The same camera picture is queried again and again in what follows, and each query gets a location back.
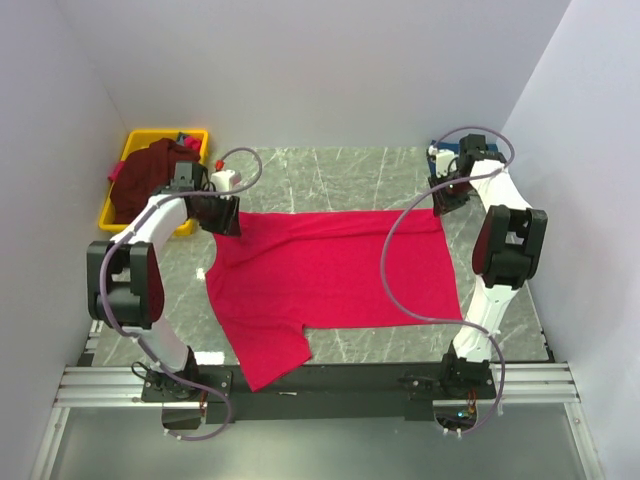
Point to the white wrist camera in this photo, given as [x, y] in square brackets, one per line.
[447, 164]
[225, 180]

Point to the bright red t-shirt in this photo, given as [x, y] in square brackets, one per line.
[286, 273]

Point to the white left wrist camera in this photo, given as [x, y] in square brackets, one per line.
[225, 180]

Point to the yellow plastic bin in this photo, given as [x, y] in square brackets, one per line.
[195, 139]

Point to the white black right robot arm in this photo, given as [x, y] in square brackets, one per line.
[506, 253]

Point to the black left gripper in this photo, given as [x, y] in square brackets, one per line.
[228, 222]

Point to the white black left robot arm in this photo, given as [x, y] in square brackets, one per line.
[124, 284]

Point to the aluminium frame rail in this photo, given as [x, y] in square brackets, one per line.
[114, 387]

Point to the pink garment in bin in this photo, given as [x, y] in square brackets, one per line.
[114, 173]

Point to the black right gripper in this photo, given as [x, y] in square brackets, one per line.
[443, 205]

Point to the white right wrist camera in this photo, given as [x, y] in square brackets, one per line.
[447, 164]

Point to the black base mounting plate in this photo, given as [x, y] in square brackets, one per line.
[313, 392]

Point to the dark maroon t-shirt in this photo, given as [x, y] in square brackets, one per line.
[144, 171]

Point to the folded blue printed t-shirt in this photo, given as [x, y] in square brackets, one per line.
[432, 151]

